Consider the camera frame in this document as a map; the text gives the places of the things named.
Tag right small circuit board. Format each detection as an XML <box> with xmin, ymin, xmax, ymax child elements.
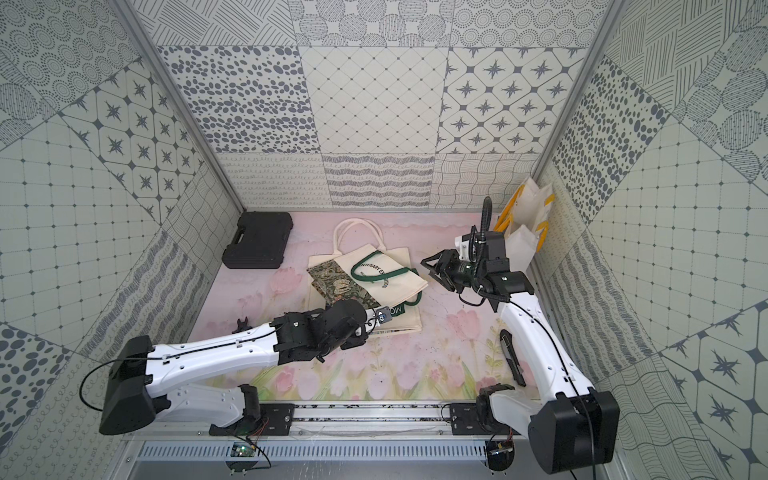
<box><xmin>485</xmin><ymin>440</ymin><xmax>515</xmax><ymax>472</ymax></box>

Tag starry night canvas tote bag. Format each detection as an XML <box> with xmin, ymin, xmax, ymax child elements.
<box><xmin>305</xmin><ymin>218</ymin><xmax>428</xmax><ymax>336</ymax></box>

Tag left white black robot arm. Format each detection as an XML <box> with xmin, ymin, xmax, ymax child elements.
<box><xmin>99</xmin><ymin>300</ymin><xmax>391</xmax><ymax>436</ymax></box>

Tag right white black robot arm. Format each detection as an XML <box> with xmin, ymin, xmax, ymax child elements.
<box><xmin>420</xmin><ymin>231</ymin><xmax>620</xmax><ymax>474</ymax></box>

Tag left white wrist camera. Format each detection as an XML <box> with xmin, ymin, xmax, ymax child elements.
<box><xmin>371</xmin><ymin>306</ymin><xmax>393</xmax><ymax>327</ymax></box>

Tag left small circuit board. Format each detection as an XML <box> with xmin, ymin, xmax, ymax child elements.
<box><xmin>229</xmin><ymin>442</ymin><xmax>258</xmax><ymax>462</ymax></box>

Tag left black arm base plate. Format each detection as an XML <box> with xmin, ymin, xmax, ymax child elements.
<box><xmin>208</xmin><ymin>403</ymin><xmax>296</xmax><ymax>437</ymax></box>

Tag yellow handled illustrated tote bag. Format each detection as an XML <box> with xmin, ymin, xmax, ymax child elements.
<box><xmin>493</xmin><ymin>177</ymin><xmax>556</xmax><ymax>272</ymax></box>

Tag blue handled pliers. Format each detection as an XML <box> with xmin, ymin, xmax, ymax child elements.
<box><xmin>233</xmin><ymin>317</ymin><xmax>252</xmax><ymax>334</ymax></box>

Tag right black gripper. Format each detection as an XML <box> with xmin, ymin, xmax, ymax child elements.
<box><xmin>422</xmin><ymin>250</ymin><xmax>486</xmax><ymax>296</ymax></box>

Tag aluminium rail frame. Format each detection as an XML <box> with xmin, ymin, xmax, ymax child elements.
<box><xmin>119</xmin><ymin>398</ymin><xmax>619</xmax><ymax>442</ymax></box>

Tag black plastic tool case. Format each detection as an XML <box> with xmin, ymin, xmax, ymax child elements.
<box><xmin>222</xmin><ymin>212</ymin><xmax>293</xmax><ymax>270</ymax></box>

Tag small circuit board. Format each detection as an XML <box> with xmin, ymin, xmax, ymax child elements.
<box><xmin>485</xmin><ymin>440</ymin><xmax>515</xmax><ymax>472</ymax></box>
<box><xmin>229</xmin><ymin>442</ymin><xmax>258</xmax><ymax>462</ymax></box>

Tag green handled floral tote bag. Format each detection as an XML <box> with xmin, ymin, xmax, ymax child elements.
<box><xmin>307</xmin><ymin>244</ymin><xmax>428</xmax><ymax>318</ymax></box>

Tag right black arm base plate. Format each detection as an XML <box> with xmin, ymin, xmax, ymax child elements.
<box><xmin>441</xmin><ymin>402</ymin><xmax>521</xmax><ymax>437</ymax></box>

